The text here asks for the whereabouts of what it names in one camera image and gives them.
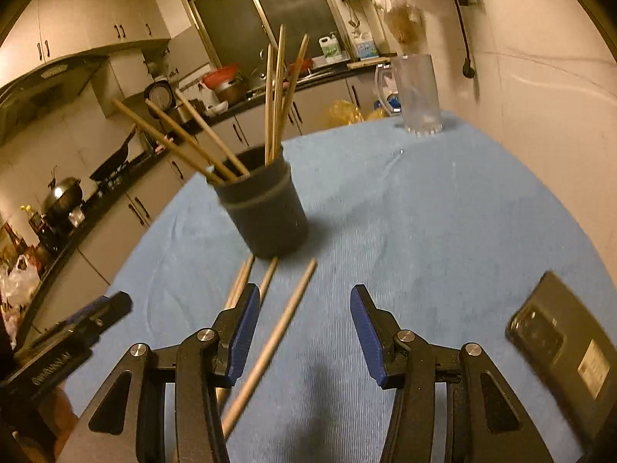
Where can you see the gas stove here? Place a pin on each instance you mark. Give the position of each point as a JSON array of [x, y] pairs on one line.
[[103, 181]]

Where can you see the beige base cabinets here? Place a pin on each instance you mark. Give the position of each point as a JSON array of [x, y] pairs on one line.
[[111, 236]]

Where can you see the single wooden chopstick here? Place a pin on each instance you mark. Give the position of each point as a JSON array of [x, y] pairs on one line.
[[274, 342], [240, 280], [269, 274]]

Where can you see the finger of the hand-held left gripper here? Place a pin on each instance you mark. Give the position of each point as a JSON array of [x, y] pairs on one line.
[[103, 313]]

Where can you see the blue basin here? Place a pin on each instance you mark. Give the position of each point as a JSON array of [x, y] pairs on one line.
[[394, 105]]

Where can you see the black frying wok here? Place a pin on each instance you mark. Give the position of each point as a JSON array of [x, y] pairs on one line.
[[113, 161]]

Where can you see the wooden cutting board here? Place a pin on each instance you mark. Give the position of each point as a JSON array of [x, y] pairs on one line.
[[369, 62]]

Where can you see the black kitchen countertop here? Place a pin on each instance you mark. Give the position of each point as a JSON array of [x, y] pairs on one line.
[[62, 255]]

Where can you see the frosted glass mug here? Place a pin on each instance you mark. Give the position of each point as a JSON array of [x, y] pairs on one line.
[[419, 96]]

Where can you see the hanging plastic bags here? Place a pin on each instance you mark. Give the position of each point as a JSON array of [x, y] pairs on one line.
[[400, 9]]

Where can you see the white bottle blue label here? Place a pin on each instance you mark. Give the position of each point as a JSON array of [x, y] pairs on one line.
[[364, 47]]

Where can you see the white bottle green label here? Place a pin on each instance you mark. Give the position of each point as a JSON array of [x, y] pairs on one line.
[[329, 49]]

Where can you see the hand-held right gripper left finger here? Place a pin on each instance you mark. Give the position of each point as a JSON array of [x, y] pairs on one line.
[[243, 333]]

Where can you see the cooking oil bottle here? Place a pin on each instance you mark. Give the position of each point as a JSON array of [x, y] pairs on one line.
[[33, 219]]

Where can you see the black smartphone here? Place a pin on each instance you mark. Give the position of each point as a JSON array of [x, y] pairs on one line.
[[564, 342]]

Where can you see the red plastic basin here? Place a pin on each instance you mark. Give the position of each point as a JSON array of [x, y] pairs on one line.
[[219, 77]]

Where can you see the person's left forearm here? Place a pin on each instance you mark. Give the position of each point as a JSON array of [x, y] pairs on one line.
[[63, 405]]

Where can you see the white plastic bag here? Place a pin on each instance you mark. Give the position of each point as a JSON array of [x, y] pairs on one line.
[[19, 279]]

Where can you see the range hood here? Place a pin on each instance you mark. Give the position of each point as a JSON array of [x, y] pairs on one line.
[[43, 87]]

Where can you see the rice cooker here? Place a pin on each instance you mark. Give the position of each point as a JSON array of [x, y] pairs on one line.
[[161, 101]]

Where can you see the steel wok with lid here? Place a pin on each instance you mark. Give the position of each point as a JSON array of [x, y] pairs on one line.
[[60, 197]]

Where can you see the brown cooking pot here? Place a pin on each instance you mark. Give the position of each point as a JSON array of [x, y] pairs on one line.
[[231, 94]]

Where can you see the yellow plastic bag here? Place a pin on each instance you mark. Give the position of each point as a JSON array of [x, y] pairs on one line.
[[347, 112]]

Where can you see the blue tablecloth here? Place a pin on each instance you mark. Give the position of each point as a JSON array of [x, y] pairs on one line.
[[409, 231]]

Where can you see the black utensil holder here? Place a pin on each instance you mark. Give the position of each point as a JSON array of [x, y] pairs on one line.
[[265, 222]]

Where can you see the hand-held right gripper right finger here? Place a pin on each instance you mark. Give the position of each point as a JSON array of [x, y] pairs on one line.
[[366, 333]]

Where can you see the beige upper cabinets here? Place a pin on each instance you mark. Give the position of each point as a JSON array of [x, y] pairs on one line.
[[72, 19]]

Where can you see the kitchen window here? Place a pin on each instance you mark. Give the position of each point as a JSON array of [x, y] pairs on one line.
[[231, 14]]

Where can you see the bunch of wooden chopsticks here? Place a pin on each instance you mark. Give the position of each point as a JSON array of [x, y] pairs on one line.
[[269, 106]]

